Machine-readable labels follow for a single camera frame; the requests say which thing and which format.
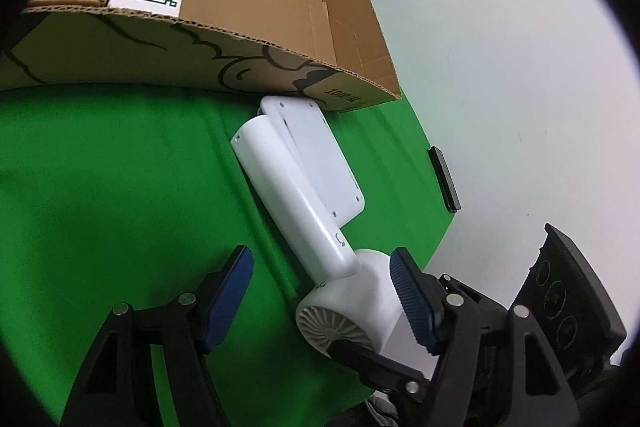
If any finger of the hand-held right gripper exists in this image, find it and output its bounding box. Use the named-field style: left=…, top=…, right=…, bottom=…
left=327, top=339, right=433, bottom=395

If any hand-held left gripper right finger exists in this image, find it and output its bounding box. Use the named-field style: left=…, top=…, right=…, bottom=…
left=390, top=247, right=583, bottom=427

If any large cardboard box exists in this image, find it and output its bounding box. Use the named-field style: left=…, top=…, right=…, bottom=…
left=0, top=0, right=403, bottom=114

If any green tablecloth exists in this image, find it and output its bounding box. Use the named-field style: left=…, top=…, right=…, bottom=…
left=0, top=82, right=453, bottom=427

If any flat white plastic device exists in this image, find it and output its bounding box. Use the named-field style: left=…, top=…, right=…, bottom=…
left=257, top=96, right=366, bottom=228

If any black phone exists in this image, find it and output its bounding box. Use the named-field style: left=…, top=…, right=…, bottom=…
left=428, top=146, right=462, bottom=212

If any white handheld fan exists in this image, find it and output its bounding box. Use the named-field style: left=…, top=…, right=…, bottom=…
left=231, top=114, right=411, bottom=355

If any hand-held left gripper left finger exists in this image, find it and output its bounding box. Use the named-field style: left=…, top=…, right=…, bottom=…
left=60, top=245, right=254, bottom=427

